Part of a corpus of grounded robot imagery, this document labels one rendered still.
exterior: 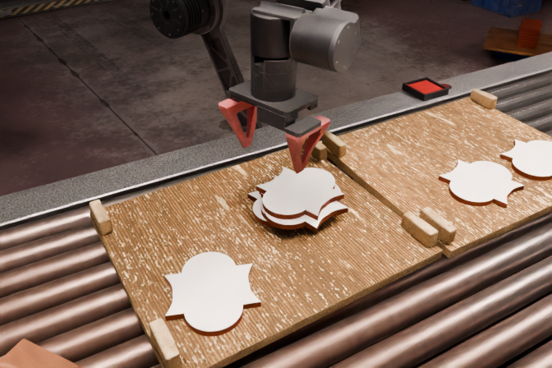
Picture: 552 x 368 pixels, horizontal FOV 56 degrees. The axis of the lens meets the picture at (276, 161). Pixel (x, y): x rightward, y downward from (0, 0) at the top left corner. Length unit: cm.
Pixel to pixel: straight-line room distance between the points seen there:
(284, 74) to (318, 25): 8
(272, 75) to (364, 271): 29
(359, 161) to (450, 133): 22
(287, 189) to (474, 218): 29
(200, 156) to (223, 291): 38
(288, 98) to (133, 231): 32
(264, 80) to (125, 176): 42
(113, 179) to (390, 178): 49
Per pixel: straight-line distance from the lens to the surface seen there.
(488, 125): 114
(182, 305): 67
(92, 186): 96
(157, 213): 83
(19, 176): 285
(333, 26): 58
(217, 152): 101
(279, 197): 78
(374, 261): 74
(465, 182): 92
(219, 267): 71
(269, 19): 61
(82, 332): 71
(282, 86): 64
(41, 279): 82
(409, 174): 93
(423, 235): 78
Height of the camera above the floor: 144
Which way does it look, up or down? 33 degrees down
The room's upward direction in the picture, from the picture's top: straight up
